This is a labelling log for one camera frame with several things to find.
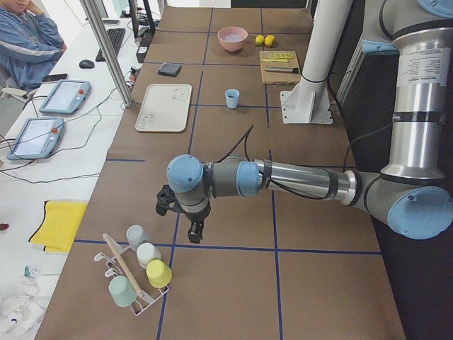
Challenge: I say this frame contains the yellow-green plastic cup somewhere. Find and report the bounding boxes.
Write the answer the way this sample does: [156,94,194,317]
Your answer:
[146,259,173,288]

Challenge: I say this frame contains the white wire cup rack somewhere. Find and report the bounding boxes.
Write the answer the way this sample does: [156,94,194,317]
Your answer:
[93,233,170,317]

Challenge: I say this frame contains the mint green cup on rack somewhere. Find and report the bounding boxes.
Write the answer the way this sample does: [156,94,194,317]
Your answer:
[108,276,137,307]

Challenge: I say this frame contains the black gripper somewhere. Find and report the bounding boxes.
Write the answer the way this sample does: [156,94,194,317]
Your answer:
[183,207,211,244]

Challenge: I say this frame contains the pink bowl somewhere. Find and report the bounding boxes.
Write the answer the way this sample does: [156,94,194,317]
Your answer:
[217,26,248,52]

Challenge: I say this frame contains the grey cup on rack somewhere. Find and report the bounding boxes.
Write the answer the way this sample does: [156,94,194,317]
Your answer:
[126,225,151,251]

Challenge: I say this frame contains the black monitor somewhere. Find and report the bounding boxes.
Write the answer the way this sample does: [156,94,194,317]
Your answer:
[128,0,156,40]

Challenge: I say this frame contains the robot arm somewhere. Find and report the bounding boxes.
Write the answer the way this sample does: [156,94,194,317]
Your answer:
[156,1,452,243]

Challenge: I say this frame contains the aluminium frame post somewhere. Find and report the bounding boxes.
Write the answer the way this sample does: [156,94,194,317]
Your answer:
[80,0,132,108]

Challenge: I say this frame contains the clear ice cubes pile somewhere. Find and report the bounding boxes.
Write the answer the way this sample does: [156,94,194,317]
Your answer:
[222,32,243,43]

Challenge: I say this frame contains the lemon slices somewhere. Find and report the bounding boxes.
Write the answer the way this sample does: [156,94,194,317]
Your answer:
[268,52,294,60]

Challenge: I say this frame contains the light blue cup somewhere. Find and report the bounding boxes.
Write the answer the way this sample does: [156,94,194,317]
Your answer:
[224,89,240,109]

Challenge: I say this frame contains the teach pendant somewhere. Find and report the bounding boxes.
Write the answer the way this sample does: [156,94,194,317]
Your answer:
[6,117,64,160]
[39,80,91,116]

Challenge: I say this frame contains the yellow cloth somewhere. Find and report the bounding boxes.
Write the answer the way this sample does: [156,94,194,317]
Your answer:
[28,200,88,253]

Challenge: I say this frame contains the white cup on rack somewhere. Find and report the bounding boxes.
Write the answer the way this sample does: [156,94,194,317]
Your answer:
[136,242,161,269]

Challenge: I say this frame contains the teach pendant far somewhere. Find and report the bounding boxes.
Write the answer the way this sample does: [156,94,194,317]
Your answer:
[39,80,91,116]

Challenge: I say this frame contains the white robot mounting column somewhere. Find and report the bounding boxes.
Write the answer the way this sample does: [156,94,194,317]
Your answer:
[280,0,352,125]

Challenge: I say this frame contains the cream bear tray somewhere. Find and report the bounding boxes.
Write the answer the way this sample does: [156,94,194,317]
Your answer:
[135,84,192,132]

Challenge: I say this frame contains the steel knife handle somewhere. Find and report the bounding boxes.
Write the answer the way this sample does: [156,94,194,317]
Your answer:
[264,67,299,74]

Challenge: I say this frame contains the wooden cutting board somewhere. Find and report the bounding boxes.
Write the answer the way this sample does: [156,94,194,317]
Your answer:
[259,51,301,84]

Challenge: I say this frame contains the teach pendant near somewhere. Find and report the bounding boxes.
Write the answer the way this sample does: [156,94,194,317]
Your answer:
[6,117,64,160]

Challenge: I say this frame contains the black computer mouse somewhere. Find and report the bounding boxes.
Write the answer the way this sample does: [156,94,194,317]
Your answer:
[79,59,95,69]

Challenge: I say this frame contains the person in blue hoodie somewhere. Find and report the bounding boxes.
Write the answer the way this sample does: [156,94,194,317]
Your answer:
[1,0,67,91]

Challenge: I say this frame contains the black keyboard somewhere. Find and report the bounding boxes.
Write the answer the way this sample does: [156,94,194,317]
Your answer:
[95,28,126,62]

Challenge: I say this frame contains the grey folded cloth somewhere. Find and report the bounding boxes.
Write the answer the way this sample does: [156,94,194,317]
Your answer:
[157,62,182,77]

